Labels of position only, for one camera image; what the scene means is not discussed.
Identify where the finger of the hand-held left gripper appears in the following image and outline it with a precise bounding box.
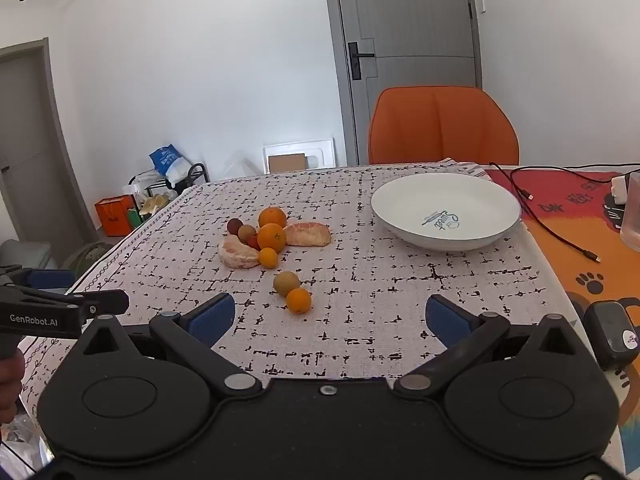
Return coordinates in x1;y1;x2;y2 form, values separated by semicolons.
0;265;76;292
75;288;130;317

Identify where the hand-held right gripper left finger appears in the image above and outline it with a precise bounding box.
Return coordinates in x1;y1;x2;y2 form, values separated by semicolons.
75;292;263;403

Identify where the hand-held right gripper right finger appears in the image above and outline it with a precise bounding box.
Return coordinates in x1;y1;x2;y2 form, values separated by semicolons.
392;294;593;402

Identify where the peeled pomelo segment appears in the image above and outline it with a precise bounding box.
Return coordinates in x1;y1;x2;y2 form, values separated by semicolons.
218;236;262;269

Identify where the large brown kiwi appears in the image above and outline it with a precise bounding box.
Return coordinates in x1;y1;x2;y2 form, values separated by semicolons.
273;270;301;297

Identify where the large orange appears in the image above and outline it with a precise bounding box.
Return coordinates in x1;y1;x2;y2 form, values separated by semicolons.
256;223;287;252
258;206;288;229

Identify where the white ceramic plate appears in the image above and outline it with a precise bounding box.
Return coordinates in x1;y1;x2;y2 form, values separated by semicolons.
370;175;522;253

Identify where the bread piece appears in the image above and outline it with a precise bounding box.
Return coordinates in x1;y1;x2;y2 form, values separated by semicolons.
284;221;332;247

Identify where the person's left hand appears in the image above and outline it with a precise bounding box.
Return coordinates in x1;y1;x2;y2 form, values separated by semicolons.
0;347;25;426

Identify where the grey cushion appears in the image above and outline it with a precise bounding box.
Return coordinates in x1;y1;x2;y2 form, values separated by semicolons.
0;240;52;272

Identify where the olive green bag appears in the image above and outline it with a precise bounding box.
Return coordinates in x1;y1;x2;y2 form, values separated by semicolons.
62;241;117;281

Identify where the orange paper bag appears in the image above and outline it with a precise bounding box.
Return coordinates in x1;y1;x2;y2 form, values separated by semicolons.
95;195;137;237

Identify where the white black-patterned tablecloth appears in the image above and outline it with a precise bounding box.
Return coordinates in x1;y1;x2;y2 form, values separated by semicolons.
20;161;626;480

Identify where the grey side door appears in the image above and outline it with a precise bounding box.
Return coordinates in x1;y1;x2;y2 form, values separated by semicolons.
0;37;87;261

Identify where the crumpled clear plastic wrap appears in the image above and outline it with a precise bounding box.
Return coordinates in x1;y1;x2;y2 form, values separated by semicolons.
0;420;53;480

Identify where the black metal rack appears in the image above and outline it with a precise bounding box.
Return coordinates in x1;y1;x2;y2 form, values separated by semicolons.
129;162;209;207

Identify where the red object behind bowl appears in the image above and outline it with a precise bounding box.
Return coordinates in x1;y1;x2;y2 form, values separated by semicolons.
486;164;640;411

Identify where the blue and white bag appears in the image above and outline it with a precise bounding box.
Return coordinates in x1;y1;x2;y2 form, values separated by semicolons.
148;146;192;184

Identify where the black device on table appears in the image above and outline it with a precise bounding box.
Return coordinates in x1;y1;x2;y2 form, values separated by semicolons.
582;300;640;372

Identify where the brown cardboard sheet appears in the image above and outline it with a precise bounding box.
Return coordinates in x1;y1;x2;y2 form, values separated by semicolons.
268;154;309;174

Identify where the orange chair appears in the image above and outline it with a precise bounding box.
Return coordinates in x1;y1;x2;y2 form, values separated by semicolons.
367;86;521;166

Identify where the white foam board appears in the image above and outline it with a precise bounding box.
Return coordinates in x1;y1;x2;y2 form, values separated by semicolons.
262;137;336;176

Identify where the white charger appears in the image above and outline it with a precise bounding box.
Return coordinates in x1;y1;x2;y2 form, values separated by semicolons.
611;175;631;206

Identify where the black cable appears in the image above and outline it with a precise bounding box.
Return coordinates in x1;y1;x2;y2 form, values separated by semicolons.
489;161;602;264
509;161;640;200

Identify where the black door handle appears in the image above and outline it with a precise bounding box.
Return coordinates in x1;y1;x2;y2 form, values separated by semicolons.
347;41;376;81

